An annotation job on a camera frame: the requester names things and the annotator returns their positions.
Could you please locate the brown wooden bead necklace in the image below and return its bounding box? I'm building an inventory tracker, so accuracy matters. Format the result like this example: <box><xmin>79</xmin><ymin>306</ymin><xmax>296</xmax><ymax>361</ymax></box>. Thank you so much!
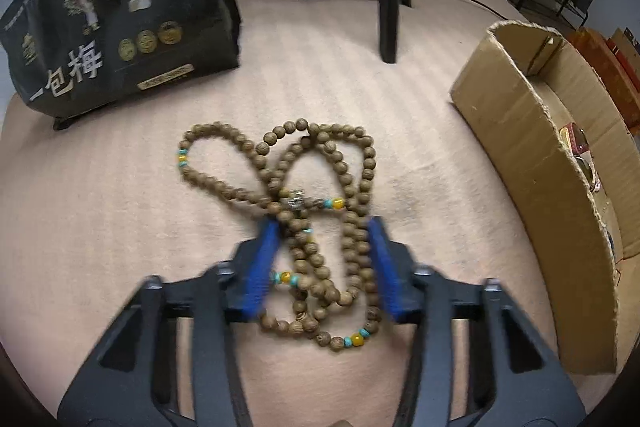
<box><xmin>177</xmin><ymin>117</ymin><xmax>384</xmax><ymax>353</ymax></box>

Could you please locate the red leather strap watch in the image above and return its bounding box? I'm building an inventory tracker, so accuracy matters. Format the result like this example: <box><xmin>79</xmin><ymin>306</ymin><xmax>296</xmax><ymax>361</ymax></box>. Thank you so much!
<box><xmin>559</xmin><ymin>122</ymin><xmax>601</xmax><ymax>193</ymax></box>

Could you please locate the cardboard box tray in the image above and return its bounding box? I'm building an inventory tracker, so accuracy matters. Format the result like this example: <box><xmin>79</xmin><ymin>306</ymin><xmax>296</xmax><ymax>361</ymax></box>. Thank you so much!
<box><xmin>450</xmin><ymin>22</ymin><xmax>639</xmax><ymax>375</ymax></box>

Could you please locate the orange cloth covered box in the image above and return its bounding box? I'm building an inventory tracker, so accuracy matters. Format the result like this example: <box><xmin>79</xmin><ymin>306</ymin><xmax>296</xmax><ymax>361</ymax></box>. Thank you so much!
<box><xmin>567</xmin><ymin>27</ymin><xmax>639</xmax><ymax>138</ymax></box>

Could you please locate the black snack bag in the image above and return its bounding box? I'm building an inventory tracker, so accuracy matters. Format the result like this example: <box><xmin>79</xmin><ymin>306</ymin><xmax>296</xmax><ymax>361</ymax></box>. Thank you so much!
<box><xmin>1</xmin><ymin>0</ymin><xmax>241</xmax><ymax>121</ymax></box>

